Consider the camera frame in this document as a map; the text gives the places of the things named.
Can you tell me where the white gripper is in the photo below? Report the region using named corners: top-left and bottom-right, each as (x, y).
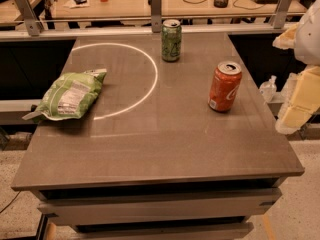
top-left (272, 0), bottom-right (320, 134)

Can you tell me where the upper cabinet drawer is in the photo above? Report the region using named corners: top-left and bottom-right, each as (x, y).
top-left (39, 188), bottom-right (281, 226)

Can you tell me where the background wooden desk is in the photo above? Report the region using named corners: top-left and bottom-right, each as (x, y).
top-left (51, 0), bottom-right (277, 22)

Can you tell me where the clear plastic bottle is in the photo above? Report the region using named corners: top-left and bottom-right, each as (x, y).
top-left (259, 75), bottom-right (277, 103)

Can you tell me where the lower cabinet drawer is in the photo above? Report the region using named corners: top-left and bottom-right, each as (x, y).
top-left (74, 222), bottom-right (253, 240)

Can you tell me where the cabinet drawer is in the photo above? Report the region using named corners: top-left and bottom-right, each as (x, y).
top-left (74, 222), bottom-right (253, 240)
top-left (39, 188), bottom-right (281, 226)

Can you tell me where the left metal bracket post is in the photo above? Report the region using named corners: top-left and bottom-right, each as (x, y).
top-left (14, 0), bottom-right (43, 36)

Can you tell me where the green jalapeno chip bag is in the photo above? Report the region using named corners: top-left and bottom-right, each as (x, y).
top-left (23, 69), bottom-right (107, 121)

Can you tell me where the metal bracket post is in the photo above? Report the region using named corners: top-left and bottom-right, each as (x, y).
top-left (148, 0), bottom-right (162, 33)
top-left (14, 0), bottom-right (43, 36)
top-left (270, 0), bottom-right (292, 29)

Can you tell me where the right metal bracket post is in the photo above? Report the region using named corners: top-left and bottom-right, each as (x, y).
top-left (270, 0), bottom-right (292, 29)

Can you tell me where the middle metal bracket post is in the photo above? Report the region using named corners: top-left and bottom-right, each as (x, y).
top-left (148, 0), bottom-right (162, 33)

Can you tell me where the orange coke can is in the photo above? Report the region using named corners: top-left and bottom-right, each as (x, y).
top-left (208, 61), bottom-right (242, 112)

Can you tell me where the green soda can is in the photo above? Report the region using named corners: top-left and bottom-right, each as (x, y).
top-left (161, 19), bottom-right (182, 62)

